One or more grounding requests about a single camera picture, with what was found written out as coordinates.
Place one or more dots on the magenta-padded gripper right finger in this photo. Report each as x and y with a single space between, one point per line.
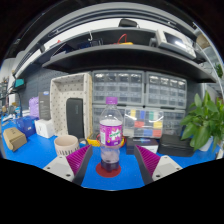
163 167

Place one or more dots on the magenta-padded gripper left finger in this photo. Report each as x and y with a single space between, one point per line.
62 167

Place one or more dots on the clear bottle with purple label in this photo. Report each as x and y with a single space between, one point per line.
111 133

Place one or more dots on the beige patterned mug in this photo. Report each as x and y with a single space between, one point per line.
66 146

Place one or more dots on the black flat case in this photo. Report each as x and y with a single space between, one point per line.
175 145

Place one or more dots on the black box with white label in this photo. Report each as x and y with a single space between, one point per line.
146 144

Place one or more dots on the small white box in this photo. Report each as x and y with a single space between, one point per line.
44 128

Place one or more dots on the flat round red coaster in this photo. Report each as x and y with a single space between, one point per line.
108 174

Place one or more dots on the clear organizer box coloured parts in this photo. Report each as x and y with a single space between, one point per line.
143 125

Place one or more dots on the black rectangular device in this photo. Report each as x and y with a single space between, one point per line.
75 118

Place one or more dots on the green potted plant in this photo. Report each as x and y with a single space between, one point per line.
200 126

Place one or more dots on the blue plastic bin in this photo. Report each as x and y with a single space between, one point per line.
26 126

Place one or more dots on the small cardboard box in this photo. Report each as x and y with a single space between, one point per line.
14 139

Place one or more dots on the dark grey upright box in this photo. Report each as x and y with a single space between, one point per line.
44 106

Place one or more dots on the purple bag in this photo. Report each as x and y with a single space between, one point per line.
33 106

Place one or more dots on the white perforated storage basket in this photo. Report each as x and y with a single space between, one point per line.
71 86

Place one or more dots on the teal tool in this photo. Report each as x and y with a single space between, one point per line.
18 82

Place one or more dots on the white oscilloscope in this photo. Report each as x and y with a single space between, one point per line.
175 43

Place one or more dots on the red and yellow test leads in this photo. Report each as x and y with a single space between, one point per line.
124 42

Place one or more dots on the white metal shelf unit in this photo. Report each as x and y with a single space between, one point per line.
203 40

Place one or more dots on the black object on shelf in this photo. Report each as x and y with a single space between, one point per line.
128 23

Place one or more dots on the black wall shelf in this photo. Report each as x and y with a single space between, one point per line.
126 60

